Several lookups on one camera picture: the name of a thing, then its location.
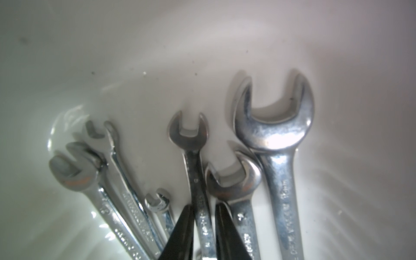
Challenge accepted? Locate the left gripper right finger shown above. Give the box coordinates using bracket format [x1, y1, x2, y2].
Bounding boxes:
[215, 203, 251, 260]

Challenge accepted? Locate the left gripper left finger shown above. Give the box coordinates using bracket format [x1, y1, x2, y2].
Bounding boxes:
[159, 204, 195, 260]

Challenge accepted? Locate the silver combination wrench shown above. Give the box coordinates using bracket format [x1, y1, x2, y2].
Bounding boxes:
[205, 150, 262, 260]

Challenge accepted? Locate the small silver wrench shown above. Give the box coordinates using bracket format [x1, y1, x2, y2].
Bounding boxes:
[167, 111, 218, 260]

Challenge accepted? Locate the large silver wrench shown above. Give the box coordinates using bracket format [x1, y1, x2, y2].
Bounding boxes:
[232, 72, 315, 260]

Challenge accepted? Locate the white plastic storage box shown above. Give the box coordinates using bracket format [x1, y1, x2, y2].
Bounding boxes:
[1, 1, 416, 260]

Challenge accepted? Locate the tiny silver wrench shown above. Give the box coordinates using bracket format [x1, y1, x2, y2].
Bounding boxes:
[145, 188, 176, 241]

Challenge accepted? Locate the silver wrench pair left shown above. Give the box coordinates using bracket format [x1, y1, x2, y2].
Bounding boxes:
[48, 152, 151, 260]

